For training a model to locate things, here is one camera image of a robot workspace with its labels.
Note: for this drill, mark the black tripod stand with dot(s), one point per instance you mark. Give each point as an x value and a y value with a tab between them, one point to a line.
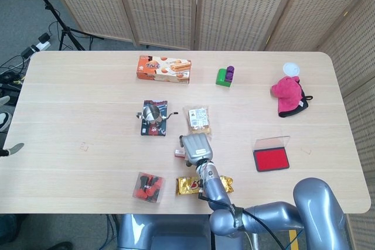
63	27

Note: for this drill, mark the dark patterned flat box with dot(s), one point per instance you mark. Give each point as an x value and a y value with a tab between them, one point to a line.
153	130

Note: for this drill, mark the gold foil biscuit packet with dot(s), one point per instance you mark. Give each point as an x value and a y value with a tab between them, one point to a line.
187	186

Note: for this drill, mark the red ink pad clear lid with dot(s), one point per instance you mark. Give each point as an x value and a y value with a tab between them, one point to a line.
270	159

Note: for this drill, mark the white sneaker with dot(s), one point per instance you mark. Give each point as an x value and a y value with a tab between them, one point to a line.
4	119

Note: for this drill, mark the pink black cloth mitt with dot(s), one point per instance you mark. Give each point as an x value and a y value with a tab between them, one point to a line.
288	95

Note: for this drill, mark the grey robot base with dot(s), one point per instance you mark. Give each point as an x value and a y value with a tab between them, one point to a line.
175	232

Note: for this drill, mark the steel gooseneck pitcher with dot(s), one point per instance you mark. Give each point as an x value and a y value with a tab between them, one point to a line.
150	114

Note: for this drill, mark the purple toy block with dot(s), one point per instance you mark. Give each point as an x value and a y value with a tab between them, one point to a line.
230	73

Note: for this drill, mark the rattan folding screen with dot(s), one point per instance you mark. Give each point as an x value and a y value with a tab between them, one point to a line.
164	4

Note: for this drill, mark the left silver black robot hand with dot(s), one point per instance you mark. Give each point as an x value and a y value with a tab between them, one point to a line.
13	149

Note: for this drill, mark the clear box orange black caps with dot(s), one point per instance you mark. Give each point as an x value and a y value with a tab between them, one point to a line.
149	188

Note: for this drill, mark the small red white box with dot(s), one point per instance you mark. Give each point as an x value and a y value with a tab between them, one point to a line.
179	153

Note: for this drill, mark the orange biscuit roll box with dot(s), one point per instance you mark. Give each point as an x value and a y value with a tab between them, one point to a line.
158	70

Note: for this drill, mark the white round lid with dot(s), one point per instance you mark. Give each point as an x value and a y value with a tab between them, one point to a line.
291	68

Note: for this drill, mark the green toy block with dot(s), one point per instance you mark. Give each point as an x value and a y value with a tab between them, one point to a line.
220	78

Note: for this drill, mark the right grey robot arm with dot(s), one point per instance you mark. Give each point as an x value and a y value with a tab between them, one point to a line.
310	209

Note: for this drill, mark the wrapped sliced cake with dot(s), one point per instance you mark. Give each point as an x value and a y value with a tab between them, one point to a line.
198	121

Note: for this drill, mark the white power strip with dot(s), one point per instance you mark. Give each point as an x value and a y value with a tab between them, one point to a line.
41	45

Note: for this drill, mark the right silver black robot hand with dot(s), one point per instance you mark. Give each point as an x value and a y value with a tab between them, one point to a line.
197	147

